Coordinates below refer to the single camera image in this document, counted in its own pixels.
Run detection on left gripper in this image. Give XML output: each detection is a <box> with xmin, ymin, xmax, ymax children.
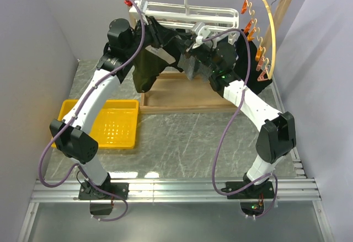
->
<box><xmin>126</xmin><ymin>15</ymin><xmax>179</xmax><ymax>57</ymax></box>

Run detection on olive green underwear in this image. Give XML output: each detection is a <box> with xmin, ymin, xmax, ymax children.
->
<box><xmin>132</xmin><ymin>45</ymin><xmax>180</xmax><ymax>93</ymax></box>

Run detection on white clip hanger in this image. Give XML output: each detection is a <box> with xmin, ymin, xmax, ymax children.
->
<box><xmin>143</xmin><ymin>0</ymin><xmax>239</xmax><ymax>37</ymax></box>

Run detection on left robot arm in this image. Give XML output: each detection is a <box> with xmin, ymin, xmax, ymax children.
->
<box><xmin>50</xmin><ymin>17</ymin><xmax>180</xmax><ymax>199</ymax></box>

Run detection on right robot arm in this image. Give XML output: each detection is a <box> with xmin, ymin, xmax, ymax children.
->
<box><xmin>181</xmin><ymin>36</ymin><xmax>296</xmax><ymax>198</ymax></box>

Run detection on yellow curved clip hanger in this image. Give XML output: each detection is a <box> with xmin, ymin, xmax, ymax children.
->
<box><xmin>240</xmin><ymin>0</ymin><xmax>276</xmax><ymax>82</ymax></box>

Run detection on black hanging shorts left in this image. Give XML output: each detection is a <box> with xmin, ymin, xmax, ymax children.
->
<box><xmin>162</xmin><ymin>29</ymin><xmax>192</xmax><ymax>72</ymax></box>

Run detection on black hanging shorts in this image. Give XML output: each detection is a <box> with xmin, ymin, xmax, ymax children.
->
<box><xmin>162</xmin><ymin>29</ymin><xmax>192</xmax><ymax>72</ymax></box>
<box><xmin>234</xmin><ymin>35</ymin><xmax>272</xmax><ymax>95</ymax></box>

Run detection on striped hanging garment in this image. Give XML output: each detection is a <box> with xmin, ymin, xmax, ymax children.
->
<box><xmin>178</xmin><ymin>55</ymin><xmax>212</xmax><ymax>81</ymax></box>

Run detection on wooden drying rack stand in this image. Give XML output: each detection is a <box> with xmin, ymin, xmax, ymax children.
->
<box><xmin>140</xmin><ymin>0</ymin><xmax>292</xmax><ymax>114</ymax></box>

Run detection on black hanging shorts right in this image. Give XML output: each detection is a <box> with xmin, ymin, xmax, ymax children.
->
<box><xmin>234</xmin><ymin>35</ymin><xmax>272</xmax><ymax>95</ymax></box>

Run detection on yellow plastic tray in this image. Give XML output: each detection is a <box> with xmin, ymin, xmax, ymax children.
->
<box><xmin>50</xmin><ymin>100</ymin><xmax>139</xmax><ymax>152</ymax></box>

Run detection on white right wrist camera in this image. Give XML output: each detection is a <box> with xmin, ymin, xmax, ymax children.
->
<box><xmin>191</xmin><ymin>22</ymin><xmax>211</xmax><ymax>49</ymax></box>

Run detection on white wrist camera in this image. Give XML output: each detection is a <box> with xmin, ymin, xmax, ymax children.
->
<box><xmin>191</xmin><ymin>22</ymin><xmax>211</xmax><ymax>49</ymax></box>
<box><xmin>124</xmin><ymin>0</ymin><xmax>148</xmax><ymax>15</ymax></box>

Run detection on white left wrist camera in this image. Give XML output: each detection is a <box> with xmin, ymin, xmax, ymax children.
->
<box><xmin>124</xmin><ymin>0</ymin><xmax>148</xmax><ymax>15</ymax></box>

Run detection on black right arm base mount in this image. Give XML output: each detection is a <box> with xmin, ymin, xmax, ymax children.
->
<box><xmin>221</xmin><ymin>180</ymin><xmax>278</xmax><ymax>220</ymax></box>

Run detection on aluminium table edge rail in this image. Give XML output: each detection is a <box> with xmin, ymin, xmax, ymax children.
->
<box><xmin>16</xmin><ymin>153</ymin><xmax>322</xmax><ymax>242</ymax></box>

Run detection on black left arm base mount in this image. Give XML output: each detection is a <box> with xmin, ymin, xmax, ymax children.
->
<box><xmin>78</xmin><ymin>181</ymin><xmax>129</xmax><ymax>222</ymax></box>

